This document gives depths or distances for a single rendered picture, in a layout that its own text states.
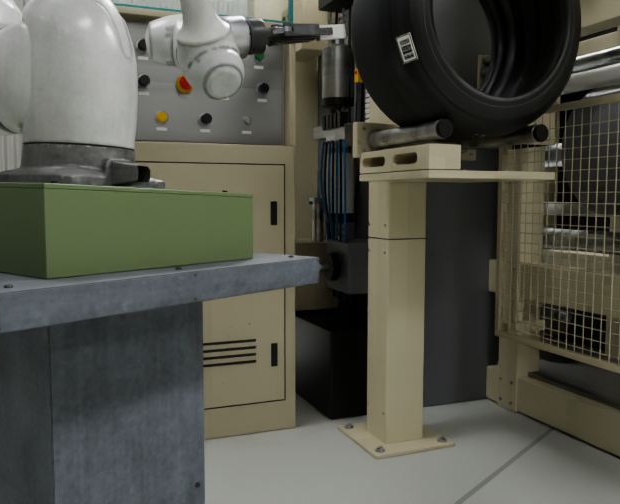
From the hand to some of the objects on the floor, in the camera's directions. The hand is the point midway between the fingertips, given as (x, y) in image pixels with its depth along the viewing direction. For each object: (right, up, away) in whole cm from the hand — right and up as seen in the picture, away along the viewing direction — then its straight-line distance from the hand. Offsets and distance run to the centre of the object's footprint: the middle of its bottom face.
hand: (330, 32), depth 150 cm
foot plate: (+21, -107, +54) cm, 122 cm away
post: (+21, -108, +54) cm, 122 cm away
